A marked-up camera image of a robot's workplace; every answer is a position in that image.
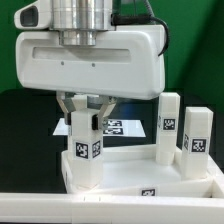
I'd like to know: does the white desk top panel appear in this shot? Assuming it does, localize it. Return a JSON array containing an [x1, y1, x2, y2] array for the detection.
[[61, 145, 224, 199]]

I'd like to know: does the white front fence bar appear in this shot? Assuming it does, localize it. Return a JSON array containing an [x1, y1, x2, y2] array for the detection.
[[0, 193, 224, 224]]

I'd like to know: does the white tag sheet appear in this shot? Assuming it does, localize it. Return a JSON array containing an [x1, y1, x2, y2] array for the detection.
[[53, 118, 146, 137]]

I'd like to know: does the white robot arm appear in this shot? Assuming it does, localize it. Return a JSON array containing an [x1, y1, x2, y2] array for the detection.
[[14, 0, 168, 130]]

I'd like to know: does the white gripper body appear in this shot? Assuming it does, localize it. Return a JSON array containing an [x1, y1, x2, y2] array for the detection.
[[14, 0, 166, 100]]

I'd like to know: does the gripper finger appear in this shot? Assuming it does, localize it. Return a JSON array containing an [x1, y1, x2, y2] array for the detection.
[[92, 96, 117, 131], [56, 91, 75, 125]]

